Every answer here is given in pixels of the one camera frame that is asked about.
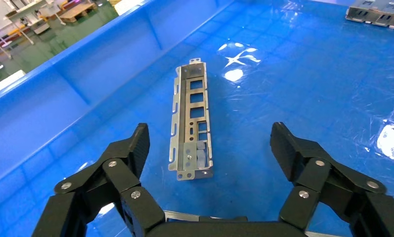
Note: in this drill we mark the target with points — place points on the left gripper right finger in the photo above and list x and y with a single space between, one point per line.
311 170

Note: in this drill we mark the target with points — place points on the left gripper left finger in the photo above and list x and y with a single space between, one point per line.
118 170

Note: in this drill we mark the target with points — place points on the silver perforated metal channel part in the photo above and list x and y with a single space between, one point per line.
183 108

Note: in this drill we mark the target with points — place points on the blue plastic bin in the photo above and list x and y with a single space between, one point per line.
282 98

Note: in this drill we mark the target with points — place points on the white foam block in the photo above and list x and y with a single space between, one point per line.
3 85
128 6

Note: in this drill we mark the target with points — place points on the wooden pallet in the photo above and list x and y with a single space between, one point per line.
77 11

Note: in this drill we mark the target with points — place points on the silver tabbed metal bracket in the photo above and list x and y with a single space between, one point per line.
380 18

